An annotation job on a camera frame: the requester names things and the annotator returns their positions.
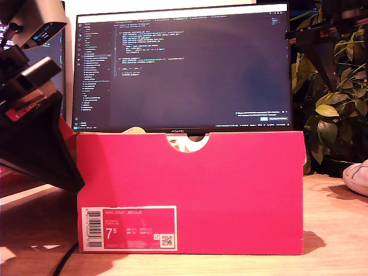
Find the red Nike shoebox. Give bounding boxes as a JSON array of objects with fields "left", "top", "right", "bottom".
[{"left": 76, "top": 131, "right": 308, "bottom": 256}]

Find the beige paper sheet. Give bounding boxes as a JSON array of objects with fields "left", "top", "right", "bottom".
[{"left": 120, "top": 126, "right": 147, "bottom": 135}]

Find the green leafy plant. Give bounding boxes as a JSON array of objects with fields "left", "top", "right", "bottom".
[{"left": 290, "top": 8, "right": 368, "bottom": 164}]

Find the black plant tray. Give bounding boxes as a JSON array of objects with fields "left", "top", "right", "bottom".
[{"left": 323, "top": 156, "right": 368, "bottom": 178}]

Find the monitor with purple window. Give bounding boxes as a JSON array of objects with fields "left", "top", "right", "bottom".
[{"left": 24, "top": 25, "right": 67, "bottom": 121}]

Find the black cable on table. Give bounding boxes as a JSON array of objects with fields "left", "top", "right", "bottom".
[{"left": 52, "top": 242, "right": 79, "bottom": 276}]

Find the white sneaker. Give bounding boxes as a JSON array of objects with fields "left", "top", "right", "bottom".
[
  {"left": 342, "top": 159, "right": 368, "bottom": 197},
  {"left": 168, "top": 137, "right": 185, "bottom": 152}
]

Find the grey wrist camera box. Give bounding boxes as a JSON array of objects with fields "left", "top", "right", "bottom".
[{"left": 0, "top": 0, "right": 69, "bottom": 49}]

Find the black Huawei computer monitor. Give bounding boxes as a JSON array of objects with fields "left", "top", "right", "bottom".
[{"left": 71, "top": 2, "right": 294, "bottom": 143}]

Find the red shoebox lid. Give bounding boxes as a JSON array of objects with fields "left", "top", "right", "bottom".
[{"left": 0, "top": 116, "right": 79, "bottom": 181}]

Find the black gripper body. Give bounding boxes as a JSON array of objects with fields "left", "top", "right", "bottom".
[{"left": 284, "top": 16, "right": 368, "bottom": 44}]

